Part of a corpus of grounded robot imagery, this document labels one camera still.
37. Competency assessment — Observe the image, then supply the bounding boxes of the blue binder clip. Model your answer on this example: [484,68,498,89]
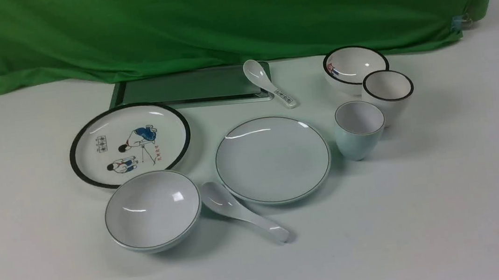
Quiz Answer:
[450,13,474,33]

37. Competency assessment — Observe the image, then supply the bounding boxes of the pale blue cup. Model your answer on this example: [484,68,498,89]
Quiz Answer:
[334,100,385,161]

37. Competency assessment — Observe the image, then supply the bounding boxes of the dark green rectangular tray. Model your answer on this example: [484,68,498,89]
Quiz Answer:
[109,64,273,109]

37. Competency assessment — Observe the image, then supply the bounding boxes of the pale blue flat plate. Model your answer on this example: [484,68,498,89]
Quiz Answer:
[214,116,332,205]

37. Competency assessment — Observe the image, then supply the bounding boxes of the illustrated plate black rim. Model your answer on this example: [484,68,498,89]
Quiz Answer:
[69,103,191,190]

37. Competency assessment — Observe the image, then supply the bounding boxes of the white spoon with printed handle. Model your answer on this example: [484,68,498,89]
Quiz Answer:
[243,60,298,109]

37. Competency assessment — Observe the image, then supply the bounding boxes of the pale blue bowl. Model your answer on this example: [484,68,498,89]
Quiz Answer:
[104,170,203,254]

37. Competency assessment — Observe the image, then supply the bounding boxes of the plain white spoon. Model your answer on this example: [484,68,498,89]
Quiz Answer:
[201,181,290,243]

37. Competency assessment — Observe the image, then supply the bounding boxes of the white cup black rim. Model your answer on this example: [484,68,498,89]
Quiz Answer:
[362,69,415,127]

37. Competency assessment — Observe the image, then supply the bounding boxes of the green backdrop cloth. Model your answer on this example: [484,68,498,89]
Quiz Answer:
[0,0,489,95]

